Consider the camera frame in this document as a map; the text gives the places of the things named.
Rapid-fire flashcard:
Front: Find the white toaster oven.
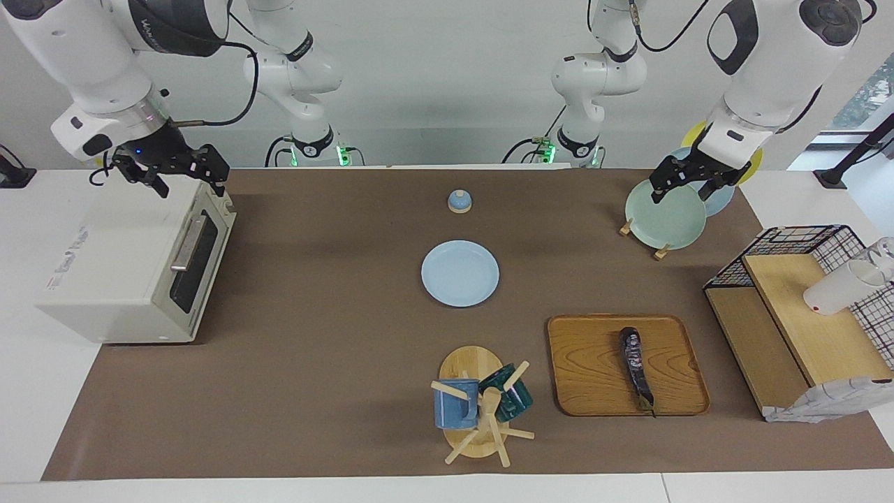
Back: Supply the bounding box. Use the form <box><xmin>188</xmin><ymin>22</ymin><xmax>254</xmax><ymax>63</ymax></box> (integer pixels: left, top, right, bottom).
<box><xmin>35</xmin><ymin>173</ymin><xmax>237</xmax><ymax>344</ymax></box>

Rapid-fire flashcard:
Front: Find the light blue plate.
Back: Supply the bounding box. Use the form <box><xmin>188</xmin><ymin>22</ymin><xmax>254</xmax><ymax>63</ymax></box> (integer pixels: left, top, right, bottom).
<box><xmin>420</xmin><ymin>240</ymin><xmax>501</xmax><ymax>308</ymax></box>

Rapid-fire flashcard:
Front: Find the pale blue racked plate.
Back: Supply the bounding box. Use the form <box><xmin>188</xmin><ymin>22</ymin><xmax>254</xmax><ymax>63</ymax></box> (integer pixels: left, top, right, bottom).
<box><xmin>669</xmin><ymin>145</ymin><xmax>736</xmax><ymax>217</ymax></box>

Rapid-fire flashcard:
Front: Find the pale green plate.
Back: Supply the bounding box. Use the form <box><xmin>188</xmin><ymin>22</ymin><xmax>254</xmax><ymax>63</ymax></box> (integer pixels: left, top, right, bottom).
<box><xmin>624</xmin><ymin>177</ymin><xmax>708</xmax><ymax>251</ymax></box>

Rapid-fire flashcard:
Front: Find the yellow plate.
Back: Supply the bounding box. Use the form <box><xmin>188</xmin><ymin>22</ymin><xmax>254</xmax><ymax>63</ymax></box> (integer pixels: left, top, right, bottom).
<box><xmin>682</xmin><ymin>119</ymin><xmax>764</xmax><ymax>186</ymax></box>

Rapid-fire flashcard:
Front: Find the wooden plate rack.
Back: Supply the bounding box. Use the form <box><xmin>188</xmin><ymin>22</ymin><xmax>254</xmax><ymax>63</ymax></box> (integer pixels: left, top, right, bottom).
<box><xmin>619</xmin><ymin>218</ymin><xmax>671</xmax><ymax>261</ymax></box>

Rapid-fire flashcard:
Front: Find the black angled clamp stand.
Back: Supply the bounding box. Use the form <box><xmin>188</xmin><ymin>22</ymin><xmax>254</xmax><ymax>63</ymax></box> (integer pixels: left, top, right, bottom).
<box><xmin>814</xmin><ymin>112</ymin><xmax>894</xmax><ymax>189</ymax></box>

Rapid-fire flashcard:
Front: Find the black table clamp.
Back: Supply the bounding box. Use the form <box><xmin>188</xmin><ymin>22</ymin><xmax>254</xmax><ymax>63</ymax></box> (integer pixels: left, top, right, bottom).
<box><xmin>0</xmin><ymin>143</ymin><xmax>37</xmax><ymax>189</ymax></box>

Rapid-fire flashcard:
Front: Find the white plastic cup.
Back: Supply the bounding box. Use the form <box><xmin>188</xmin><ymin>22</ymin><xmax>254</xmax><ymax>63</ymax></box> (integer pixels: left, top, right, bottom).
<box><xmin>803</xmin><ymin>258</ymin><xmax>894</xmax><ymax>316</ymax></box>

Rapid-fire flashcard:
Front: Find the wooden serving tray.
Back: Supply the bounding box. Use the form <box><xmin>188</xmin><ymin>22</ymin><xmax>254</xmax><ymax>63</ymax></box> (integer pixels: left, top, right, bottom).
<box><xmin>547</xmin><ymin>314</ymin><xmax>711</xmax><ymax>417</ymax></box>

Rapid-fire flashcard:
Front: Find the brown table mat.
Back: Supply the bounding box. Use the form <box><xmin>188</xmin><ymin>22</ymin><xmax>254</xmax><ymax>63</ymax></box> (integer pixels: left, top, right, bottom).
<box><xmin>41</xmin><ymin>168</ymin><xmax>894</xmax><ymax>483</ymax></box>

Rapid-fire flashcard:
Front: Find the grey white cloth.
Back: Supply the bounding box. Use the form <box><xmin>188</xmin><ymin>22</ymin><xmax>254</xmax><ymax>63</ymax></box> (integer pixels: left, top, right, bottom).
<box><xmin>763</xmin><ymin>376</ymin><xmax>894</xmax><ymax>424</ymax></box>

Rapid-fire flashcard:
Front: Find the dark green mug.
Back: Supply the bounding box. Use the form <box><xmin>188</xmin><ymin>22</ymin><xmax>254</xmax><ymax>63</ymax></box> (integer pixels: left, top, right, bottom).
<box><xmin>479</xmin><ymin>363</ymin><xmax>534</xmax><ymax>423</ymax></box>

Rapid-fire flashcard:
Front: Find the wooden mug tree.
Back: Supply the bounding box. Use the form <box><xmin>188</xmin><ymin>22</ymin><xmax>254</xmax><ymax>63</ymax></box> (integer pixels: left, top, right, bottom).
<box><xmin>430</xmin><ymin>345</ymin><xmax>536</xmax><ymax>467</ymax></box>

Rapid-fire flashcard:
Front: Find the blue mug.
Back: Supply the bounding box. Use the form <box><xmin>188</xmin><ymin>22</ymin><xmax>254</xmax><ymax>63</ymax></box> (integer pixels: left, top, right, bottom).
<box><xmin>433</xmin><ymin>379</ymin><xmax>481</xmax><ymax>430</ymax></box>

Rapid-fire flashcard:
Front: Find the black right base cable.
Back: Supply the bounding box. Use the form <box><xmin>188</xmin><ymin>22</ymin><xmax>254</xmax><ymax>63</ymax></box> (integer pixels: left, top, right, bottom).
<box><xmin>264</xmin><ymin>135</ymin><xmax>295</xmax><ymax>168</ymax></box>

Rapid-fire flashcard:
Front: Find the black base cable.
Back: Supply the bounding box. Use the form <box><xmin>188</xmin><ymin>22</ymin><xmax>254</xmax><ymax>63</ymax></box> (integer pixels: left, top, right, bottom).
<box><xmin>501</xmin><ymin>136</ymin><xmax>554</xmax><ymax>166</ymax></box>
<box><xmin>264</xmin><ymin>135</ymin><xmax>295</xmax><ymax>168</ymax></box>

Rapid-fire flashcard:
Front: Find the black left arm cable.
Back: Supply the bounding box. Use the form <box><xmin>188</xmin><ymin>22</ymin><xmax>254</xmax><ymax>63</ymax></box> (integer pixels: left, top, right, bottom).
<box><xmin>629</xmin><ymin>0</ymin><xmax>712</xmax><ymax>54</ymax></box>

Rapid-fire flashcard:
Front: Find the black left base cable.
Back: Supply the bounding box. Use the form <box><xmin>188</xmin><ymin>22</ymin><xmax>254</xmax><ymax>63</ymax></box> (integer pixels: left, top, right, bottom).
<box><xmin>501</xmin><ymin>136</ymin><xmax>554</xmax><ymax>166</ymax></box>

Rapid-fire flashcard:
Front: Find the wood and wire shelf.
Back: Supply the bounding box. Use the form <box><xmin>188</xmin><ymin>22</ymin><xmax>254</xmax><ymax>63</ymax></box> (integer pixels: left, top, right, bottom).
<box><xmin>703</xmin><ymin>224</ymin><xmax>894</xmax><ymax>420</ymax></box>

